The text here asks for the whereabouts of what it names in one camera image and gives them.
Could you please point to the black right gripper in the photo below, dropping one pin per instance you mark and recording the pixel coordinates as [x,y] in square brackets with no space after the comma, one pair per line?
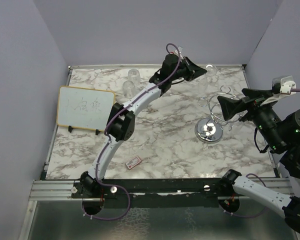
[229,106]

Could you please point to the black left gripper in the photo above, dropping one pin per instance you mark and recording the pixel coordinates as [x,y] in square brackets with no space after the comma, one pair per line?
[190,66]

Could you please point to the clear wine glass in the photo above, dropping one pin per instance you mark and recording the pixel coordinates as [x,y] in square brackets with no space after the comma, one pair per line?
[134,76]
[129,90]
[206,79]

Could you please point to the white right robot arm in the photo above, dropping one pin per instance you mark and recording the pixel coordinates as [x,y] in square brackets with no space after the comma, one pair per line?
[282,138]

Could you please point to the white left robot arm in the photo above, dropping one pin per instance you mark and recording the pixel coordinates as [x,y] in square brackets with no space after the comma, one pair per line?
[121,122]

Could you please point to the chrome wine glass rack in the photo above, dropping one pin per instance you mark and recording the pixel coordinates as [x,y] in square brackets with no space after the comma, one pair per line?
[210,130]

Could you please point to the small red white card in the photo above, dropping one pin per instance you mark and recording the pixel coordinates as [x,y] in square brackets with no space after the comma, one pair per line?
[133,162]

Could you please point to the yellow framed whiteboard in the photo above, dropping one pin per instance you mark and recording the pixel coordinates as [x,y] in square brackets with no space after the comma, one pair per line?
[84,108]

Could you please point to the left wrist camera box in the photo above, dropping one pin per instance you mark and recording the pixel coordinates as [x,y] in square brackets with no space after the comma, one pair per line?
[178,52]

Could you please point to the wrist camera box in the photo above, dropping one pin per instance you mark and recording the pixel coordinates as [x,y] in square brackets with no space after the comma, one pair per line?
[282,87]
[178,52]

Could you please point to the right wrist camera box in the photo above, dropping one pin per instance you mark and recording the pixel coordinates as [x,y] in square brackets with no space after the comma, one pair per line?
[282,87]

